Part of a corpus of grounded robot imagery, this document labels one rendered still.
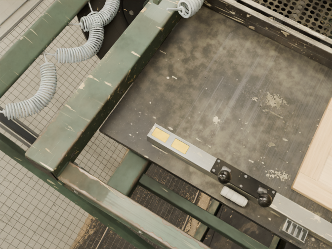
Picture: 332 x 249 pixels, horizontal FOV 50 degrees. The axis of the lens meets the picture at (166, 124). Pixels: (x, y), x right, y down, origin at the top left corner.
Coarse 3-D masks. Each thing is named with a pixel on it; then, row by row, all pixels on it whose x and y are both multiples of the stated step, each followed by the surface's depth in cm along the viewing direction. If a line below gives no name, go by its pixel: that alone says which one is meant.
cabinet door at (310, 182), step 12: (324, 120) 118; (324, 132) 116; (312, 144) 114; (324, 144) 114; (312, 156) 112; (324, 156) 112; (300, 168) 111; (312, 168) 110; (324, 168) 111; (300, 180) 109; (312, 180) 109; (324, 180) 110; (300, 192) 108; (312, 192) 107; (324, 192) 108; (324, 204) 106
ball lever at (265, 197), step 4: (260, 188) 102; (260, 192) 101; (264, 192) 102; (260, 196) 92; (264, 196) 92; (268, 196) 92; (260, 200) 92; (264, 200) 91; (268, 200) 91; (260, 204) 92; (264, 204) 91; (268, 204) 91
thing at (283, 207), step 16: (160, 128) 110; (160, 144) 109; (192, 160) 107; (208, 160) 107; (240, 192) 106; (272, 208) 103; (288, 208) 103; (304, 208) 103; (304, 224) 101; (320, 224) 102; (320, 240) 103
